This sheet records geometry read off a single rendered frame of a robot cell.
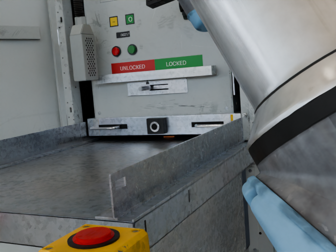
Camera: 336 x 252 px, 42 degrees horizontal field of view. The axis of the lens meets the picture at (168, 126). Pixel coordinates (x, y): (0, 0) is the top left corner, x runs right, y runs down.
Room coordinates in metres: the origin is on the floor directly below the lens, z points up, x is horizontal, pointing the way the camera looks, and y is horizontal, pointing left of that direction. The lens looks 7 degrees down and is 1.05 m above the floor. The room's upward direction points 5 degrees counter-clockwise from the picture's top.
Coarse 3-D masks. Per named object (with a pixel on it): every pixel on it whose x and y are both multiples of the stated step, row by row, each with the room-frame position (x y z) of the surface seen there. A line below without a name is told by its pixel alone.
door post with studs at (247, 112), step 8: (240, 88) 1.24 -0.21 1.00; (240, 96) 1.24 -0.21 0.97; (240, 104) 1.24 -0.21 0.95; (248, 104) 1.23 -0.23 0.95; (248, 112) 1.23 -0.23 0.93; (248, 120) 1.23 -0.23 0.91; (248, 128) 1.23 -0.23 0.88; (248, 136) 1.23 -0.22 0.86; (256, 168) 1.22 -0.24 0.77; (264, 232) 1.22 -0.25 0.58; (264, 240) 1.22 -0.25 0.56; (264, 248) 1.22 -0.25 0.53
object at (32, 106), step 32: (0, 0) 1.40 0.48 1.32; (32, 0) 1.48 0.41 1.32; (0, 32) 1.37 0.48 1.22; (32, 32) 1.45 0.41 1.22; (0, 64) 1.38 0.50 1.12; (32, 64) 1.46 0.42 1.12; (0, 96) 1.37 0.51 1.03; (32, 96) 1.45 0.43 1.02; (0, 128) 1.36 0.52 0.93; (32, 128) 1.44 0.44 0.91
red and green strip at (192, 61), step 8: (184, 56) 1.35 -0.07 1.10; (192, 56) 1.34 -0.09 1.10; (200, 56) 1.33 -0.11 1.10; (112, 64) 1.46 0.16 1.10; (120, 64) 1.45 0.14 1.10; (128, 64) 1.44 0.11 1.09; (136, 64) 1.42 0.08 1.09; (144, 64) 1.41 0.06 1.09; (152, 64) 1.40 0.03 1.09; (160, 64) 1.39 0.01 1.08; (168, 64) 1.37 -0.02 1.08; (176, 64) 1.36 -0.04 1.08; (184, 64) 1.35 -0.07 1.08; (192, 64) 1.34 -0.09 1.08; (200, 64) 1.33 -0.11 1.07; (112, 72) 1.46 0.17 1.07; (120, 72) 1.45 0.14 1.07
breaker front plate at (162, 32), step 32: (96, 0) 1.48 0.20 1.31; (128, 0) 1.43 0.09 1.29; (96, 32) 1.49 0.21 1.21; (160, 32) 1.38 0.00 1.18; (192, 32) 1.34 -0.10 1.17; (224, 64) 1.30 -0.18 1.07; (96, 96) 1.50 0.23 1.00; (128, 96) 1.44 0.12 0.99; (160, 96) 1.39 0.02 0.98; (192, 96) 1.34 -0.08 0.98; (224, 96) 1.30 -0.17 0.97
